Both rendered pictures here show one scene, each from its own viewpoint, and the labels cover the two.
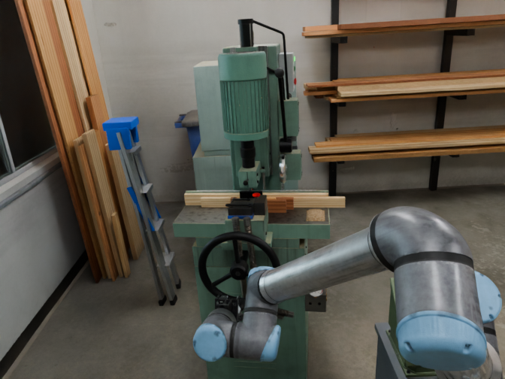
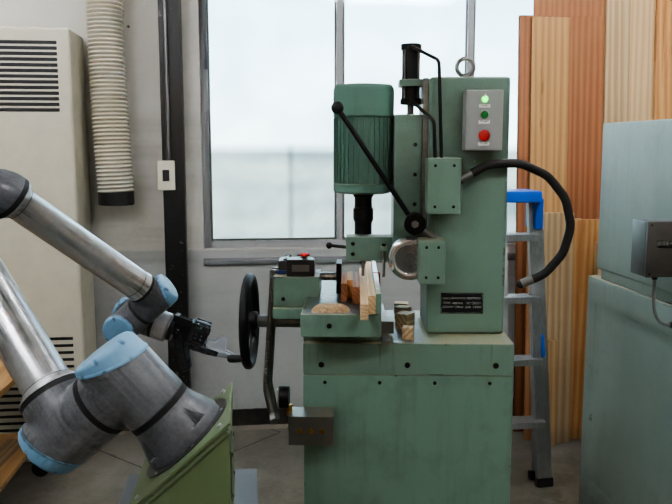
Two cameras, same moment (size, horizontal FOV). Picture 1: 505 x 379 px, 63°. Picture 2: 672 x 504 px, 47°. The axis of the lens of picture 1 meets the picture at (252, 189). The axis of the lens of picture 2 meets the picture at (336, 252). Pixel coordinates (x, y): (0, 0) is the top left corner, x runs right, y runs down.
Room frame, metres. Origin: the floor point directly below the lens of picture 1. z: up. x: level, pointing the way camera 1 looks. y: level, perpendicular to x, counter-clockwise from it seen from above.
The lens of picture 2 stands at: (1.18, -2.23, 1.33)
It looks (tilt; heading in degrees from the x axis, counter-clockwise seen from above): 8 degrees down; 82
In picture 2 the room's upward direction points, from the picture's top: straight up
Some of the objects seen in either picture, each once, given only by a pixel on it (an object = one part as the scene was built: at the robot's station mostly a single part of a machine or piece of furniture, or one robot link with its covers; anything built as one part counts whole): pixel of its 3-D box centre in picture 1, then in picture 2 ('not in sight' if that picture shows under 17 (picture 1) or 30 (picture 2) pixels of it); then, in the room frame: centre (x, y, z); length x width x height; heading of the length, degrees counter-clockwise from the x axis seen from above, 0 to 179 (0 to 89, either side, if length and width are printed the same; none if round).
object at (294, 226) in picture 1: (251, 224); (326, 302); (1.46, 0.01, 0.87); 0.61 x 0.30 x 0.06; 81
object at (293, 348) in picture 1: (261, 299); (401, 466); (1.69, -0.01, 0.36); 0.58 x 0.45 x 0.71; 171
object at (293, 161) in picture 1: (291, 165); (430, 260); (1.73, -0.18, 1.02); 0.09 x 0.07 x 0.12; 81
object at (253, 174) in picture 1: (250, 175); (369, 249); (1.59, 0.00, 1.03); 0.14 x 0.07 x 0.09; 171
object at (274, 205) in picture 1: (260, 206); (344, 286); (1.51, -0.03, 0.93); 0.21 x 0.02 x 0.05; 81
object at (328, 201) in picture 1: (271, 201); (363, 290); (1.56, -0.07, 0.92); 0.59 x 0.02 x 0.04; 81
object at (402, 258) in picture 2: (282, 168); (409, 258); (1.68, -0.14, 1.02); 0.12 x 0.03 x 0.12; 171
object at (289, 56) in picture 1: (286, 72); (482, 120); (1.86, -0.18, 1.40); 0.10 x 0.06 x 0.16; 171
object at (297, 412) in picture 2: (316, 294); (311, 426); (1.39, -0.23, 0.58); 0.12 x 0.08 x 0.08; 171
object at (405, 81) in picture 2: (246, 42); (412, 74); (1.71, -0.01, 1.54); 0.08 x 0.08 x 0.17; 81
